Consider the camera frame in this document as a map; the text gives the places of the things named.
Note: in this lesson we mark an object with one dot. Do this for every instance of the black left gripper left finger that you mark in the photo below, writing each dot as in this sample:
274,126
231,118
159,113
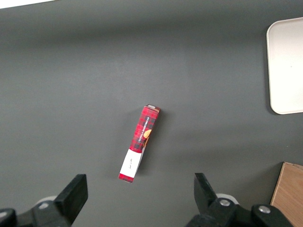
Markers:
71,196

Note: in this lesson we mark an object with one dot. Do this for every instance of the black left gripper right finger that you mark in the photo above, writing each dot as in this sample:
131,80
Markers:
204,196

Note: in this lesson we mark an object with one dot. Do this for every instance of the white rectangular tray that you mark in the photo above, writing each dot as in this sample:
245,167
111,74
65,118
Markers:
286,66

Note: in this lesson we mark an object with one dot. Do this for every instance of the red plaid shortbread box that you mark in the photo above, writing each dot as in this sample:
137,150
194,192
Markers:
140,142

